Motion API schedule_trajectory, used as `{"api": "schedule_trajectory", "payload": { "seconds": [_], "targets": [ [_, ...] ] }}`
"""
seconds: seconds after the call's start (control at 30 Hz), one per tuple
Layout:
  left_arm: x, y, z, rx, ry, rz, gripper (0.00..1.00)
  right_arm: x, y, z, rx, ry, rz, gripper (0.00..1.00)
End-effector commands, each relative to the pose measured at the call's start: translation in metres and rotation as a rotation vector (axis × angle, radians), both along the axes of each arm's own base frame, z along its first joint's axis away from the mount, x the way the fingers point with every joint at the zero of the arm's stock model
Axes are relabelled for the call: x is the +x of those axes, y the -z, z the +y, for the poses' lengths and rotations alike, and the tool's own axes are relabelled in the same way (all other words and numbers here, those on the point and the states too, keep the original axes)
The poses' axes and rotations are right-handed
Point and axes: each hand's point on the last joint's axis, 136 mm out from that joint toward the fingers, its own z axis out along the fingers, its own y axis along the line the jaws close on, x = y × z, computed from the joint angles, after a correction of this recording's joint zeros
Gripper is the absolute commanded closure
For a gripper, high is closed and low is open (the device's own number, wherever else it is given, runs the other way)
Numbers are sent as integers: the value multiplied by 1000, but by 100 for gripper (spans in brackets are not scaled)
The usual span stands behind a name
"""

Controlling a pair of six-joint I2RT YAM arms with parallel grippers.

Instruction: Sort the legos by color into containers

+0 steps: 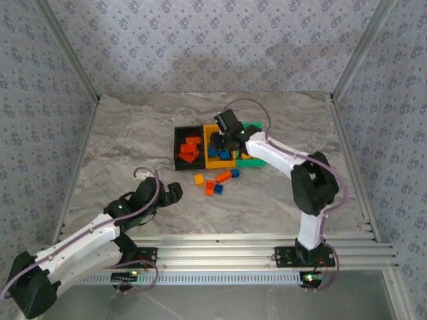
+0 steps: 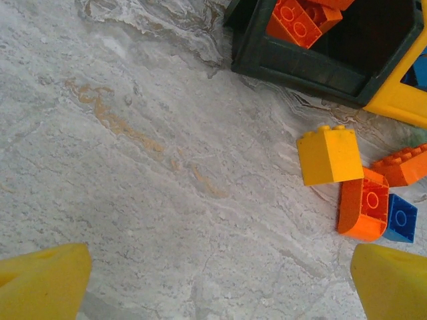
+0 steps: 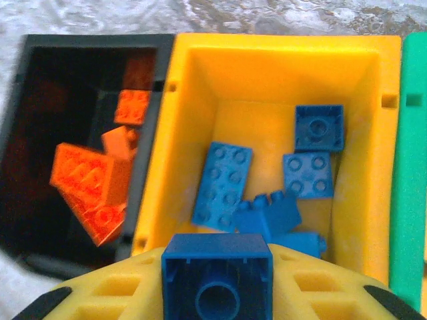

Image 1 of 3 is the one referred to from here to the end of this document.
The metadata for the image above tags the yellow plastic bin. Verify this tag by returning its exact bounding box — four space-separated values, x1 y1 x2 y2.
202 123 239 171

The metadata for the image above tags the green plastic bin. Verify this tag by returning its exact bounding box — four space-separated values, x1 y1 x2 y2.
234 121 268 169

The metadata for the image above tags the large orange lego plate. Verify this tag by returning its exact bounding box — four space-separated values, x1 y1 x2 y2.
177 151 201 164

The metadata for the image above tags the black plastic bin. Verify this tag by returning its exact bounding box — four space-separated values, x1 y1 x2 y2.
173 124 206 172

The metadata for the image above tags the white left camera bracket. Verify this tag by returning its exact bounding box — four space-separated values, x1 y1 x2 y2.
134 167 158 179

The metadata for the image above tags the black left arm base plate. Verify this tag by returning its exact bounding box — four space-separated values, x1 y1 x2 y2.
115 247 159 269

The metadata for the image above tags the aluminium table edge rail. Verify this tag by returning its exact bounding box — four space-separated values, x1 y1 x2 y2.
128 233 376 242

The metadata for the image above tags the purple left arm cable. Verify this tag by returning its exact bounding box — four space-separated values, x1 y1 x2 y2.
0 166 159 299

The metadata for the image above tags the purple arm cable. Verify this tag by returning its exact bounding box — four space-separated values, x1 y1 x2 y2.
222 98 349 294
0 166 159 299

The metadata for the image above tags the wide aluminium base rail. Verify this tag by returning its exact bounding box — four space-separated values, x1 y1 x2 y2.
38 243 400 271

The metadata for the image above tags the grey slotted cable duct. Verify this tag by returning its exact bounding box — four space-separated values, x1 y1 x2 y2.
79 270 306 287

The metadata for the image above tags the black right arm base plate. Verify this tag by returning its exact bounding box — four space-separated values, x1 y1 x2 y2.
274 245 336 268

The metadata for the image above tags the aluminium corner post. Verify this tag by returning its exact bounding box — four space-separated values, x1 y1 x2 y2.
33 0 101 103
330 0 400 103

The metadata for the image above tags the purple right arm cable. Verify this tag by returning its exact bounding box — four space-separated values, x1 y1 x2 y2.
222 98 349 294

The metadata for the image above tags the aluminium lower frame post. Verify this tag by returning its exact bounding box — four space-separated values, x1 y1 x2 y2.
382 269 412 320

